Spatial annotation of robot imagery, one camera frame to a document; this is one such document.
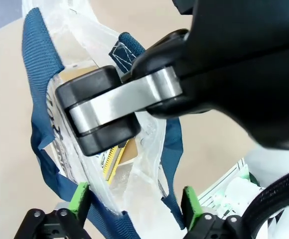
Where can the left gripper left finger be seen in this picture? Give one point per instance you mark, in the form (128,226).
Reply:
(78,199)

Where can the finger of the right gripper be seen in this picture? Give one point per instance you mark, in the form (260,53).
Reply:
(97,114)

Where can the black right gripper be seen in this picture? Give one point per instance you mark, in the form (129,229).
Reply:
(234,62)

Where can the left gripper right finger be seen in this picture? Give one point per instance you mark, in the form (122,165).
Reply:
(191,204)

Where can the yellow tape measure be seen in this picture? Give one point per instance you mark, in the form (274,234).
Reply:
(110,166)

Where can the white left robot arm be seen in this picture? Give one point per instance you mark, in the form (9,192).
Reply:
(271,161)

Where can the green white printed box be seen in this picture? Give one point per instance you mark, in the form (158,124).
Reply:
(234,189)

